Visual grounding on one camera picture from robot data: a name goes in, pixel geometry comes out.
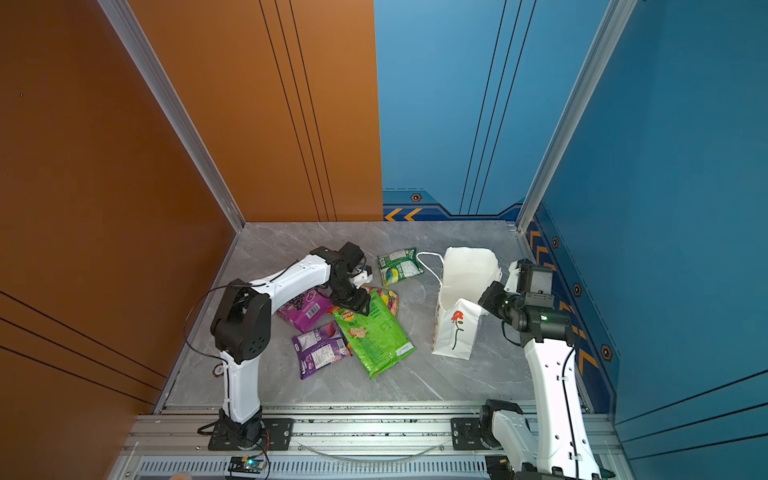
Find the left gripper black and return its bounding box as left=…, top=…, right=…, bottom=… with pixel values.
left=330, top=277, right=374, bottom=314

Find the large green chips bag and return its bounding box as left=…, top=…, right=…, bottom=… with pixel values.
left=332, top=293, right=416, bottom=379

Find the small green snack bag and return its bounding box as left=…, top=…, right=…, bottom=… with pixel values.
left=377, top=248, right=424, bottom=287

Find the white paper bag with flowers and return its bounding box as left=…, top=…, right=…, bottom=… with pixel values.
left=416, top=247, right=502, bottom=360

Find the purple snack bag white label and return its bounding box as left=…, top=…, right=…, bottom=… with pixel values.
left=292, top=321, right=352, bottom=380

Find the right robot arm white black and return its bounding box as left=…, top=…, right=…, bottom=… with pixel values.
left=480, top=281, right=603, bottom=479

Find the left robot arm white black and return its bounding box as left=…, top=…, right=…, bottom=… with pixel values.
left=210, top=242, right=371, bottom=449

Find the colourful candy bag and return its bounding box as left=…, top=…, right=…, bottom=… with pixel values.
left=365, top=286, right=399, bottom=316

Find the purple grape candy bag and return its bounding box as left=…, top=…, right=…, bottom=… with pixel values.
left=277, top=289, right=332, bottom=333

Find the green circuit board left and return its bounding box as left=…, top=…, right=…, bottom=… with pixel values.
left=226, top=456, right=270, bottom=479

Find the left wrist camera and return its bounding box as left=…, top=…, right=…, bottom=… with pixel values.
left=350, top=266, right=373, bottom=288

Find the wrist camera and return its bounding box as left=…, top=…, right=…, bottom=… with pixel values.
left=505, top=259, right=554, bottom=295
left=350, top=266, right=373, bottom=288

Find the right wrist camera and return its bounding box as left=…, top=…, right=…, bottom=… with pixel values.
left=505, top=259, right=554, bottom=295

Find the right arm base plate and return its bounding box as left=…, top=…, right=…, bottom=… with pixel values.
left=450, top=417, right=490, bottom=451

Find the aluminium rail frame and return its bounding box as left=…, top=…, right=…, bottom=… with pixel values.
left=108, top=402, right=511, bottom=479

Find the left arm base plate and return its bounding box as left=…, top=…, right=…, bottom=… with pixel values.
left=207, top=418, right=294, bottom=453

